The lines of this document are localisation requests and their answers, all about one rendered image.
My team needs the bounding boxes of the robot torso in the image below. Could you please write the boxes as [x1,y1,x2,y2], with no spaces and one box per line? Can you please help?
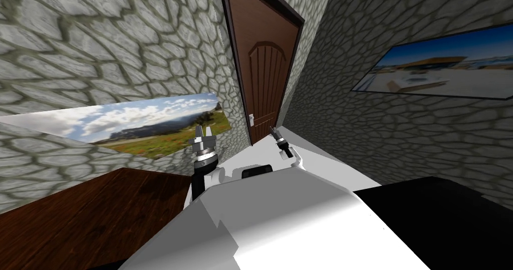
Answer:
[118,163,431,270]

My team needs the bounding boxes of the brown wooden door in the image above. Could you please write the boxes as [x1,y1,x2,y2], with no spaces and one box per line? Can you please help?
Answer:
[225,0,301,146]

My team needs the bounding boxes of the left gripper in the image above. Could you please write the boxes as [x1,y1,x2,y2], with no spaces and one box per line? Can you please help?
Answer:
[188,124,218,154]

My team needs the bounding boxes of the blue sky wall picture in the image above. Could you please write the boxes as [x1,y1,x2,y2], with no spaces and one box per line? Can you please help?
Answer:
[350,23,513,101]

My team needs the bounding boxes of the meadow landscape wall picture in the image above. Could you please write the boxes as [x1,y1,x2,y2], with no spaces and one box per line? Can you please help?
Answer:
[0,92,233,161]

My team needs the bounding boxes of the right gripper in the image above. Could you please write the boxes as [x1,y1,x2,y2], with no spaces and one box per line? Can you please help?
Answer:
[269,126,288,148]

